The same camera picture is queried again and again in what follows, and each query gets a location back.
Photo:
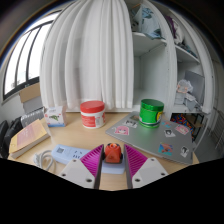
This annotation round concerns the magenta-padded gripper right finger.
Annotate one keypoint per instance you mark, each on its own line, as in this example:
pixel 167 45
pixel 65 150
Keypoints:
pixel 146 170

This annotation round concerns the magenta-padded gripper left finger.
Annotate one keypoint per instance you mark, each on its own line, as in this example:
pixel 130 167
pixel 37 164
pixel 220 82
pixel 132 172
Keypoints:
pixel 77 171

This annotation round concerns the orange charger block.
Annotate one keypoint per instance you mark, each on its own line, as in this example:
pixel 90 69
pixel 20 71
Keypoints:
pixel 113 153

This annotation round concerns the light blue power strip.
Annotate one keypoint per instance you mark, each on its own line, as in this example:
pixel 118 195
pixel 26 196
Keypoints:
pixel 66 153

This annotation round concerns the silver laptop with stickers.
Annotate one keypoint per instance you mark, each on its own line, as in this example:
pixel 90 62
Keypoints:
pixel 150 140

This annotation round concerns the green round tin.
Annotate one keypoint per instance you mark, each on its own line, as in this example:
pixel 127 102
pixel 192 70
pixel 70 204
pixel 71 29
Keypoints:
pixel 150 113

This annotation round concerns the white jar with red lid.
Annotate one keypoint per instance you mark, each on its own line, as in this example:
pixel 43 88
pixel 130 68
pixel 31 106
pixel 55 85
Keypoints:
pixel 92 115

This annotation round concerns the small white printed box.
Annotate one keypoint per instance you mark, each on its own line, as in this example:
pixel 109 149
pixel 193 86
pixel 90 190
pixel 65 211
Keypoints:
pixel 55 117

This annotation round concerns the yellow and pink book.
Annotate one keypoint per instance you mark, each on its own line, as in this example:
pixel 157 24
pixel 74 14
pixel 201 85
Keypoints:
pixel 28 137

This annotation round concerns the colourful patterned bag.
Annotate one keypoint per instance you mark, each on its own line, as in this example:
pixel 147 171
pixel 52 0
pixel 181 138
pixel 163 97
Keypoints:
pixel 181 121

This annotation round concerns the silver ribbed object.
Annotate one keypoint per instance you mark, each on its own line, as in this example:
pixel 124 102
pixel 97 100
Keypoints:
pixel 31 116

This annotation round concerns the black bag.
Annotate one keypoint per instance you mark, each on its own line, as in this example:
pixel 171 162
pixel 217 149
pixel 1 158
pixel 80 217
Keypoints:
pixel 7 135

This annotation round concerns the brown cardboard box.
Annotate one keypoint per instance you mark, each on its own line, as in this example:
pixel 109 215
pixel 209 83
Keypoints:
pixel 30 95

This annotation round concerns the white shelf unit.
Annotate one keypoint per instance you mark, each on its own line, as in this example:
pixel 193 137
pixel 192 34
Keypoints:
pixel 156 60

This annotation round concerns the white curtain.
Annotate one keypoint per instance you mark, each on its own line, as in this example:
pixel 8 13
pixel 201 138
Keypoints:
pixel 90 56

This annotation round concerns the black-framed window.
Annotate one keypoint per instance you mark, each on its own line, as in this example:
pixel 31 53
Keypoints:
pixel 25 60

